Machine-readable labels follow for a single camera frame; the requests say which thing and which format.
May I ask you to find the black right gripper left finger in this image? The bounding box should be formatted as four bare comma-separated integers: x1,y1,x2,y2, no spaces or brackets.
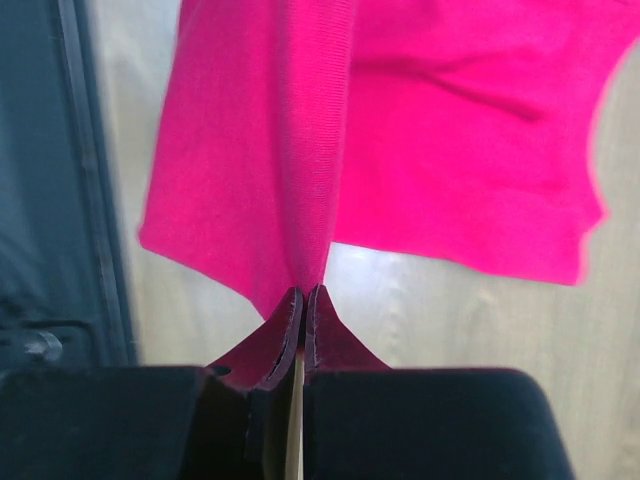
192,288,305,479

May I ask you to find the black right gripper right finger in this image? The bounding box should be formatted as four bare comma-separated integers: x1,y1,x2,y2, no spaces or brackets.
302,284,391,479

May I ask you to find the pink red t-shirt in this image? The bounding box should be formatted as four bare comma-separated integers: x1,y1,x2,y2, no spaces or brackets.
139,1,639,315

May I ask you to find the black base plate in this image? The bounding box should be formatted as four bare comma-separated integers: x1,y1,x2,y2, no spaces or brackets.
1,1,138,368

